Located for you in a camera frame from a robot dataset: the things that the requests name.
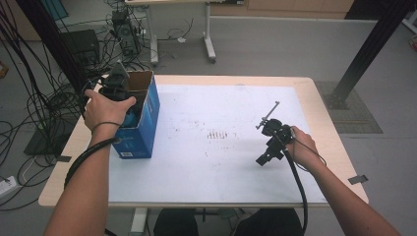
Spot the black metal stand post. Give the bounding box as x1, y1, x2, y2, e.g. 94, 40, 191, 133
14, 0, 91, 97
324, 0, 417, 110

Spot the person's right hand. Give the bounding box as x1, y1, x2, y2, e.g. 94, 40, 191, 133
287, 126, 325, 173

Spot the thick black corrugated cable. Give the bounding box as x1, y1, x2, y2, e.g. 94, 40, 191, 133
282, 148, 310, 234
63, 136, 121, 190

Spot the thin black wrist cord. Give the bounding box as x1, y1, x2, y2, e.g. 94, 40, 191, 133
89, 120, 122, 136
290, 137, 328, 174

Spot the black stand base plate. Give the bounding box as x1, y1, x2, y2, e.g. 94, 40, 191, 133
23, 126, 81, 157

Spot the person's right leg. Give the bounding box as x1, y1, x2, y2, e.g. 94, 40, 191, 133
232, 207, 305, 236

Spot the white rolling desk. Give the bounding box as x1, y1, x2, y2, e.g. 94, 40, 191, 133
124, 0, 245, 65

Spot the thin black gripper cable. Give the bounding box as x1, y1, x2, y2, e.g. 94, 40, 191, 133
80, 78, 103, 117

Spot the blue cardboard box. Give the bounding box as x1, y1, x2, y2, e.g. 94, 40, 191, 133
111, 70, 161, 160

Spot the white power strip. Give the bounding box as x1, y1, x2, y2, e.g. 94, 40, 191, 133
0, 175, 18, 199

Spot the white table leg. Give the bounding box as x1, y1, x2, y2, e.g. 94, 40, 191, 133
130, 206, 149, 234

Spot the person's left leg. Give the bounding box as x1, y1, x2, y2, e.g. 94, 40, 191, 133
152, 207, 200, 236

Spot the black equipment box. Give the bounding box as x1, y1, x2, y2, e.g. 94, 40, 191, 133
60, 29, 101, 67

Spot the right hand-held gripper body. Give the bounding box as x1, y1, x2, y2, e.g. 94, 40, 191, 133
256, 100, 295, 152

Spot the gray computer tower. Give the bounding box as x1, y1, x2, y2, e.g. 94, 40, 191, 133
110, 9, 143, 57

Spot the person's left hand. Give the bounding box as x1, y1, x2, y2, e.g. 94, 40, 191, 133
83, 88, 138, 133

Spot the person's leg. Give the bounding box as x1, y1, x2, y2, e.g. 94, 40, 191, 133
152, 207, 200, 236
232, 207, 305, 236

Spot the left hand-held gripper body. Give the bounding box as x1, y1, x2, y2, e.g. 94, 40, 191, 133
97, 61, 131, 102

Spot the light wooden cabinet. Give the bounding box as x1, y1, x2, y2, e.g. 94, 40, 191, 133
209, 0, 356, 20

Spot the white paper sheet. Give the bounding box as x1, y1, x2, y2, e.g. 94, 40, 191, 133
107, 84, 329, 205

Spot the teal panel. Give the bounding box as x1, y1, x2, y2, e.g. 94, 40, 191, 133
40, 0, 70, 22

